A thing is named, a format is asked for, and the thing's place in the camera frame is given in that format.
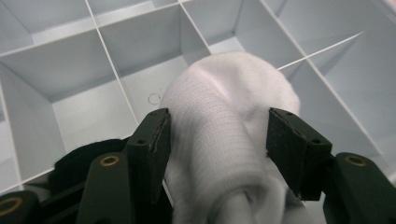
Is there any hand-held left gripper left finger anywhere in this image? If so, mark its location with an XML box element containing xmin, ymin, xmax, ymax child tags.
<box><xmin>125</xmin><ymin>107</ymin><xmax>173</xmax><ymax>205</ymax></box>

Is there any white sock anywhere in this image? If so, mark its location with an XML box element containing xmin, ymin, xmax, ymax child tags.
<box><xmin>211</xmin><ymin>186</ymin><xmax>272</xmax><ymax>224</ymax></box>
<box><xmin>160</xmin><ymin>50</ymin><xmax>302</xmax><ymax>224</ymax></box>

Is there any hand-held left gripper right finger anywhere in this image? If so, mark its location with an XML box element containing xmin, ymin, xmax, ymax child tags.
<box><xmin>265</xmin><ymin>106</ymin><xmax>333</xmax><ymax>202</ymax></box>

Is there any white divided organizer box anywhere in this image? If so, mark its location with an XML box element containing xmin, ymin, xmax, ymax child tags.
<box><xmin>0</xmin><ymin>0</ymin><xmax>396</xmax><ymax>224</ymax></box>

